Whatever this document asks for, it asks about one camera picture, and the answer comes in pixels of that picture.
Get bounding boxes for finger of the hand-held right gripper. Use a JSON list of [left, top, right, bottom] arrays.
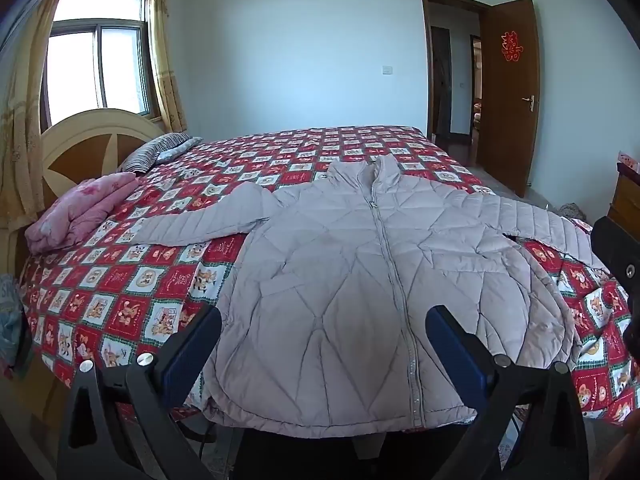
[[590, 215, 640, 292]]

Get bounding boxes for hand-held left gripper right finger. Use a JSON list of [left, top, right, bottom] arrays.
[[425, 305, 591, 480]]

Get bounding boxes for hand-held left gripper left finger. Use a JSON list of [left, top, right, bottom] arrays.
[[56, 305, 223, 480]]

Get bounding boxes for light grey quilted jacket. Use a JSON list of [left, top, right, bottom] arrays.
[[134, 154, 612, 437]]

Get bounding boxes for wooden cabinet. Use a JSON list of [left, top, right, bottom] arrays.
[[607, 152, 640, 241]]

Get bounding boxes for red checkered bedspread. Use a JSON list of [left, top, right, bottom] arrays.
[[20, 125, 640, 428]]

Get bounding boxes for brown wooden door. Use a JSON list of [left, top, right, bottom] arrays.
[[475, 0, 542, 198]]

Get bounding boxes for pink folded blanket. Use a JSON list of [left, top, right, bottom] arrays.
[[25, 172, 143, 255]]

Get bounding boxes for striped pillow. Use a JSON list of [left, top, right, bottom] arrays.
[[117, 132, 193, 175]]

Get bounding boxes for grey patterned pillow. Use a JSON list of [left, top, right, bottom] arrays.
[[156, 136, 205, 165]]

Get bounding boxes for red paper door decoration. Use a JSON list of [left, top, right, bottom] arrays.
[[501, 31, 522, 62]]

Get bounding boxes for dark inner door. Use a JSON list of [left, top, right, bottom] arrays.
[[431, 26, 453, 136]]

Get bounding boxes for cream wooden headboard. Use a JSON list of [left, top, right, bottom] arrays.
[[10, 108, 168, 261]]

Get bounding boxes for yellow patterned curtain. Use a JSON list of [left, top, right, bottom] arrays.
[[146, 0, 188, 133], [0, 0, 76, 241]]

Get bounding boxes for window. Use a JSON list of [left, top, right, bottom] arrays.
[[40, 0, 156, 131]]

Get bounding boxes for brown door frame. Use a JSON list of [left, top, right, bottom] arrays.
[[420, 0, 496, 161]]

